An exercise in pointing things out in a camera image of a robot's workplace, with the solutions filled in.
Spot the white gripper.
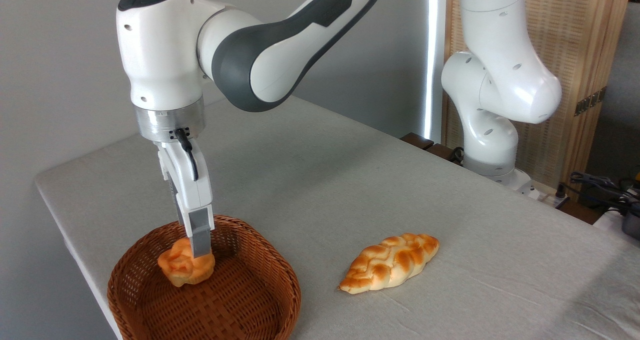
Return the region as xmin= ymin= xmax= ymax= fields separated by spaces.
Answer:
xmin=157 ymin=139 xmax=216 ymax=259

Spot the round orange bread roll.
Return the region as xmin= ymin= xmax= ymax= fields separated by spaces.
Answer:
xmin=157 ymin=237 xmax=216 ymax=288

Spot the brown wicker basket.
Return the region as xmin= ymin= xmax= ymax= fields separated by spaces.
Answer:
xmin=107 ymin=215 xmax=302 ymax=340

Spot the braided bread loaf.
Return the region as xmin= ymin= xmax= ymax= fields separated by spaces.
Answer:
xmin=338 ymin=233 xmax=440 ymax=295

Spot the dark brown wooden board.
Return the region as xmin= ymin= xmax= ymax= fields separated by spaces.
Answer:
xmin=400 ymin=132 xmax=463 ymax=166

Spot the grey tablecloth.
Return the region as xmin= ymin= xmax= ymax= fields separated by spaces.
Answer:
xmin=34 ymin=96 xmax=640 ymax=340

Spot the white vertical light strip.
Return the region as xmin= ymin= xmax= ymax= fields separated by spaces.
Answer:
xmin=422 ymin=0 xmax=447 ymax=143

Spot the black screen hinge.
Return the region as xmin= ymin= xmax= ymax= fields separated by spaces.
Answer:
xmin=574 ymin=86 xmax=607 ymax=116

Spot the wooden slatted screen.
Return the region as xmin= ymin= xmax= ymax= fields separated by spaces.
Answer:
xmin=442 ymin=0 xmax=633 ymax=188

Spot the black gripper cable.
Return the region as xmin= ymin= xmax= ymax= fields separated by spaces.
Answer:
xmin=173 ymin=128 xmax=200 ymax=182

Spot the black cable bundle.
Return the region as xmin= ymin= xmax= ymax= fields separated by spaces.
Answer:
xmin=556 ymin=172 xmax=640 ymax=216

